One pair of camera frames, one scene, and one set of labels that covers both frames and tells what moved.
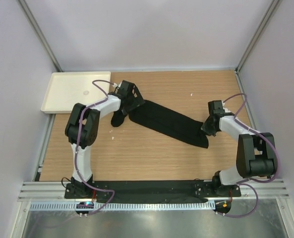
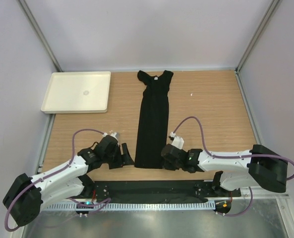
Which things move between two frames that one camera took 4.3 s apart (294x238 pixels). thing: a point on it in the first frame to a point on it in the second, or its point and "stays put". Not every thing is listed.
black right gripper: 205,128 to 167,166
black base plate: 153,189 stays put
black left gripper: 137,101 to 124,159
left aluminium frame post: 41,35 stays put
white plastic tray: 63,90 stays put
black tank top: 163,120 to 152,136
